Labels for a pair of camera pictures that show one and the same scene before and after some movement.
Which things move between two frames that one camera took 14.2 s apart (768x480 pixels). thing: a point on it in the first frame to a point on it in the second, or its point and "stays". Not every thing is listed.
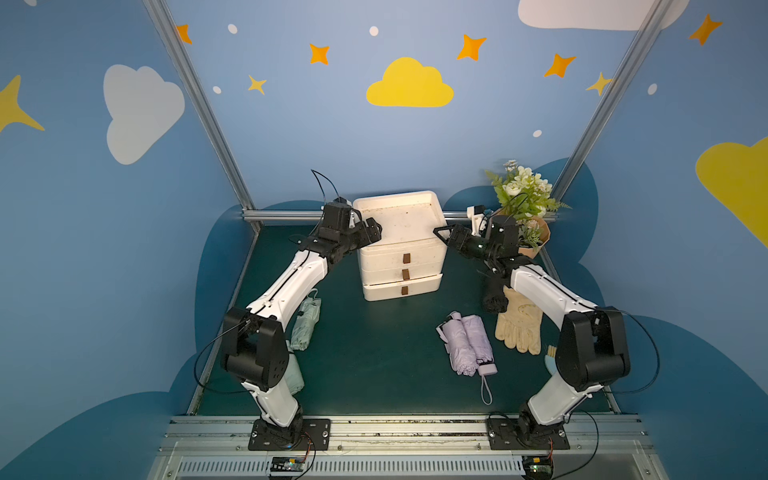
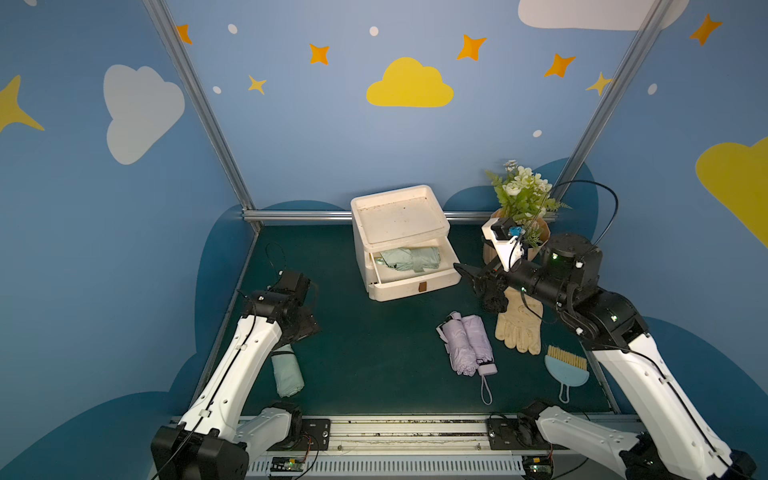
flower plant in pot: x=524 y=196 stays
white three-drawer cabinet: x=408 y=259 stays
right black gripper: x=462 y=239 to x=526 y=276
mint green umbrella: x=293 y=375 stays
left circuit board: x=287 y=466 stays
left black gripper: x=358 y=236 to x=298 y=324
